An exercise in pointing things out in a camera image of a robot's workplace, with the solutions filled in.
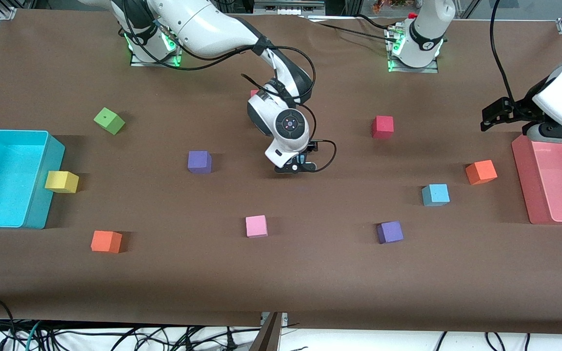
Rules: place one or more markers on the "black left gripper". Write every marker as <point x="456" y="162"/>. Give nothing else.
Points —
<point x="521" y="109"/>

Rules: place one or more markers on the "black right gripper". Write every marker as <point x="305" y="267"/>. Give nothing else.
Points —
<point x="311" y="147"/>

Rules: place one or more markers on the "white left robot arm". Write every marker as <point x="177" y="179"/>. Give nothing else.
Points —
<point x="425" y="29"/>

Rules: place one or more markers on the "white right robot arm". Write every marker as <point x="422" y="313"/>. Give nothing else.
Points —
<point x="212" y="29"/>

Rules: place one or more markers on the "orange foam cube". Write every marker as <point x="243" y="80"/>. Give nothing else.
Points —
<point x="104" y="240"/>
<point x="481" y="171"/>

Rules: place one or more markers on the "pink foam cube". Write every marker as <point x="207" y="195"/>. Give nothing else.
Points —
<point x="256" y="225"/>

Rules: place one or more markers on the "pink plastic bin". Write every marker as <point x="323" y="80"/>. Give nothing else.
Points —
<point x="559" y="185"/>

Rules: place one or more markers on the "purple foam cube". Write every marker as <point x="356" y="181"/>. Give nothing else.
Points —
<point x="389" y="231"/>
<point x="198" y="161"/>

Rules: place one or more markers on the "brown table cover sheet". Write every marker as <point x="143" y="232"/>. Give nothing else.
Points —
<point x="281" y="282"/>

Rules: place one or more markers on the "silver background device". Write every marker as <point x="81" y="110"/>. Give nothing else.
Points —
<point x="286" y="7"/>

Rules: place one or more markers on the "green foam cube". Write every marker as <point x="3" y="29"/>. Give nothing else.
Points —
<point x="108" y="119"/>

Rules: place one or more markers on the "yellow foam cube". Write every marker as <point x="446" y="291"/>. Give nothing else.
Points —
<point x="59" y="180"/>

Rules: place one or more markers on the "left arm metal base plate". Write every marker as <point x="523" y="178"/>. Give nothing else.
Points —
<point x="412" y="70"/>

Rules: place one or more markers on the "aluminium table edge bracket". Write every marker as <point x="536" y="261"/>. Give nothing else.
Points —
<point x="285" y="319"/>

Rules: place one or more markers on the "dark metal post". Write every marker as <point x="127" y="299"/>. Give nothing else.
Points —
<point x="266" y="339"/>

